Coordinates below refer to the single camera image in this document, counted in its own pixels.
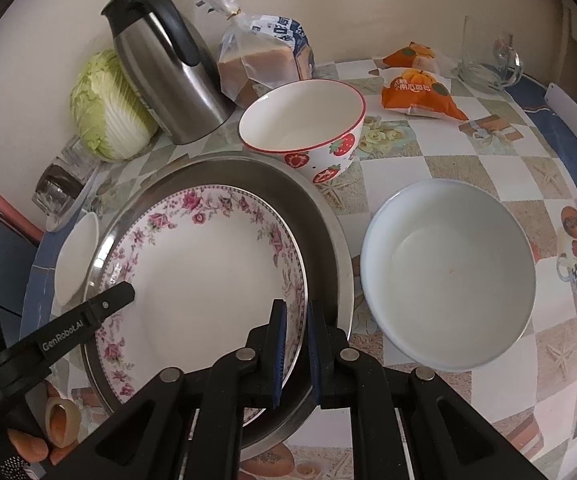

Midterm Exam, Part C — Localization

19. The small white round bowl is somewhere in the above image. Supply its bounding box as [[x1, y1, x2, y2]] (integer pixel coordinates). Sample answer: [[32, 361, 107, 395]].
[[360, 179, 536, 372]]

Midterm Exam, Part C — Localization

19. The strawberry pattern bowl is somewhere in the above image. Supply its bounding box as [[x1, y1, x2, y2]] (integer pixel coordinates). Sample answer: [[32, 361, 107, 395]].
[[238, 79, 367, 184]]

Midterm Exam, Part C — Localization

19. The large stainless steel basin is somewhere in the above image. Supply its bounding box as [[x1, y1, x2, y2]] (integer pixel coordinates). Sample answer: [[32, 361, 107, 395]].
[[82, 152, 354, 458]]

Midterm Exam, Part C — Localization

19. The dark blue cabinet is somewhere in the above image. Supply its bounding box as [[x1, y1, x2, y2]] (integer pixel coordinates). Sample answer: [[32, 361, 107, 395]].
[[0, 220, 38, 324]]

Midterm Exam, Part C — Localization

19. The orange snack packet rear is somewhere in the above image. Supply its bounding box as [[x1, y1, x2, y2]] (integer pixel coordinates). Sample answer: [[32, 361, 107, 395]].
[[382, 41, 441, 74]]

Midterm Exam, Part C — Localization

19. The orange snack packet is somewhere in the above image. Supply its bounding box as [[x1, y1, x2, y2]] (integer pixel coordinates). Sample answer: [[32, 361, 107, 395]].
[[380, 67, 467, 122], [382, 41, 441, 74]]

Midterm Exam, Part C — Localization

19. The stainless steel thermos jug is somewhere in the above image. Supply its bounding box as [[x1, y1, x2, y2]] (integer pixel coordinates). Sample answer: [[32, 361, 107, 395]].
[[101, 0, 234, 145]]

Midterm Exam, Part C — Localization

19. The white squarish bowl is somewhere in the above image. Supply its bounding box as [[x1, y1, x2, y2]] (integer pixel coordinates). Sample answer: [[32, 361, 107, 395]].
[[54, 212, 100, 307]]

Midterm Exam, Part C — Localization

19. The person's left hand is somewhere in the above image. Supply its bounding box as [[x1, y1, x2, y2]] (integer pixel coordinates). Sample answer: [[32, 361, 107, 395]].
[[6, 393, 81, 466]]

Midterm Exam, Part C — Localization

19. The clear glass mug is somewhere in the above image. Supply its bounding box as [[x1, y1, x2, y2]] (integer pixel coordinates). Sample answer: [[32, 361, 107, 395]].
[[457, 15, 524, 93]]

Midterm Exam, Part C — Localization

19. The napa cabbage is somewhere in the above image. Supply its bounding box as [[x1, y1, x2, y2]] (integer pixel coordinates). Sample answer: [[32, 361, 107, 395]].
[[69, 50, 158, 162]]

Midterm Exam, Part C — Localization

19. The white power strip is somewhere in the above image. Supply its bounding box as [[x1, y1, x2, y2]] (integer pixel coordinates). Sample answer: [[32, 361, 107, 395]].
[[545, 82, 577, 139]]

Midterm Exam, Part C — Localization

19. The bagged sliced bread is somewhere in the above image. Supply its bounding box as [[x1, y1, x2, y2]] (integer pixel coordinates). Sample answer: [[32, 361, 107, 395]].
[[196, 0, 315, 108]]

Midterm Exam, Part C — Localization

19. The orange snack packet front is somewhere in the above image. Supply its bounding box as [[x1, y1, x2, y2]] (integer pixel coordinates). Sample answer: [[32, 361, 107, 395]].
[[380, 67, 467, 122]]

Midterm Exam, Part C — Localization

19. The upturned glass cup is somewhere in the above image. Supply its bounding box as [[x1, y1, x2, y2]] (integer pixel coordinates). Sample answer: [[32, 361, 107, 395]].
[[61, 136, 100, 180], [32, 179, 70, 217]]

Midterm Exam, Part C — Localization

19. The glass teapot brown handle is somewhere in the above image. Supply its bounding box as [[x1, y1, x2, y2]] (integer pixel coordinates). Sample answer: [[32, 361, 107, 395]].
[[37, 157, 83, 200]]

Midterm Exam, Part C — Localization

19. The pink floral round plate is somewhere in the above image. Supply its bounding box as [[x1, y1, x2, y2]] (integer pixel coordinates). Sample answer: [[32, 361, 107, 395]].
[[84, 184, 308, 408]]

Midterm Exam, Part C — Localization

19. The white oval tray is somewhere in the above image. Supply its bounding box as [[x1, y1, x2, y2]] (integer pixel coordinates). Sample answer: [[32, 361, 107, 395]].
[[46, 164, 101, 232]]

